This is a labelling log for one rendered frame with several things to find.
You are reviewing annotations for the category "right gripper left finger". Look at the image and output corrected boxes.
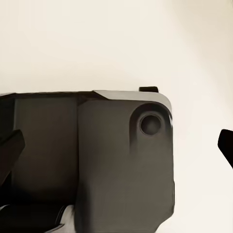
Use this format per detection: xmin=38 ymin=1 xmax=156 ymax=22
xmin=0 ymin=129 xmax=25 ymax=187

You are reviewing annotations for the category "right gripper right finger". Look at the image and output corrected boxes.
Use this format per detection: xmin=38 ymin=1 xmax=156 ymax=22
xmin=217 ymin=129 xmax=233 ymax=168

